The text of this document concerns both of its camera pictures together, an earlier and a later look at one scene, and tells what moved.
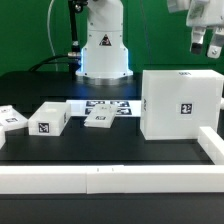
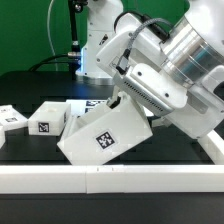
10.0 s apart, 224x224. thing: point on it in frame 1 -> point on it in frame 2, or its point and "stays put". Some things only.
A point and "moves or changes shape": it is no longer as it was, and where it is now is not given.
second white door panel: [11, 119] stays put
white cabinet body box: [175, 103] moves or changes shape
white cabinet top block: [50, 119] stays put
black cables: [45, 62] stays put
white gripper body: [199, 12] -> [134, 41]
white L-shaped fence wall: [121, 179] stays put
